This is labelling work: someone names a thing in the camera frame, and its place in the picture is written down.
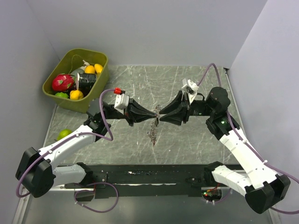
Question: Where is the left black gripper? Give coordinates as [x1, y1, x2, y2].
[102, 98, 157, 126]

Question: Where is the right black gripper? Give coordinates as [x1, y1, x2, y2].
[159, 90, 214, 126]

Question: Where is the metal disc keyring organizer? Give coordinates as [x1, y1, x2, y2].
[147, 105, 161, 141]

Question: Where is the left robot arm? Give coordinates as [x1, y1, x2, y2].
[15, 95, 157, 198]

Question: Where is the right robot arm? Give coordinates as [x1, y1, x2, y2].
[160, 87, 291, 214]

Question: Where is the black wrapped cup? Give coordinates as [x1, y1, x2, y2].
[76, 73, 97, 91]

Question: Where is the yellow lemon toy back right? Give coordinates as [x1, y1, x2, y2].
[94, 63, 103, 74]

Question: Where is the yellow lemon toy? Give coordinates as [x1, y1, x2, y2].
[70, 90, 84, 100]
[94, 63, 103, 74]
[85, 65, 96, 74]

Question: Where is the yellow lemon toy front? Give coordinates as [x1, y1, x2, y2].
[70, 90, 84, 100]

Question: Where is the yellow lemon toy back left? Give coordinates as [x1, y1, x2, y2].
[85, 65, 96, 74]

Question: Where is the grey spray bottle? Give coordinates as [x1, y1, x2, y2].
[70, 60, 90, 76]

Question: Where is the green pear toy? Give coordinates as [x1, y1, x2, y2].
[55, 129, 72, 141]

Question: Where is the green lime toy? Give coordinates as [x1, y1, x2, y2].
[55, 92, 69, 98]

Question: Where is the red dragon fruit toy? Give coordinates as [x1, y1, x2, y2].
[51, 74, 75, 92]

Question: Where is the olive green plastic bin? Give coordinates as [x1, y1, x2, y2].
[42, 49, 109, 113]

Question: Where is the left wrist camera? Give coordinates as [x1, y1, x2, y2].
[114, 88, 130, 110]

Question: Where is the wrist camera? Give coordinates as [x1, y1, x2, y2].
[182, 78, 199, 105]
[114, 88, 130, 110]

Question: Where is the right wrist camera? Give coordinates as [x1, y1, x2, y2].
[182, 78, 199, 105]

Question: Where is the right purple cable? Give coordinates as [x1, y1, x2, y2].
[196, 63, 299, 214]

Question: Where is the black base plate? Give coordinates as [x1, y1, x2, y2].
[62, 164, 224, 199]

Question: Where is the aluminium rail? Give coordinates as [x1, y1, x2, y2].
[13, 185, 100, 224]

